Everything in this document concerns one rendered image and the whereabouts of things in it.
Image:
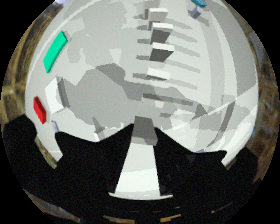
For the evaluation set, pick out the red rectangular block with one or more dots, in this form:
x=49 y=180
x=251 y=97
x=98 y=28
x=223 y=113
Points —
x=39 y=109

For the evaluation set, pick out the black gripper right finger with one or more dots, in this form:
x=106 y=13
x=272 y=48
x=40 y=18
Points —
x=174 y=163

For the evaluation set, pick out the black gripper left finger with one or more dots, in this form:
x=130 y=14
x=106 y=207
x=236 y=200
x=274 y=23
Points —
x=108 y=155

